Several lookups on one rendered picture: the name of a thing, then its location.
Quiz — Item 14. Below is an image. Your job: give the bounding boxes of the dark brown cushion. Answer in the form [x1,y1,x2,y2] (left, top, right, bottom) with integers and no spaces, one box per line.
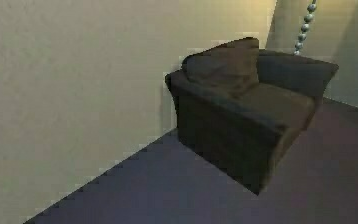
[181,36,261,98]

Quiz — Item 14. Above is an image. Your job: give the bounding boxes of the dark brown armchair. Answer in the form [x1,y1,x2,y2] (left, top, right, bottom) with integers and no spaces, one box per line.
[164,48,340,196]

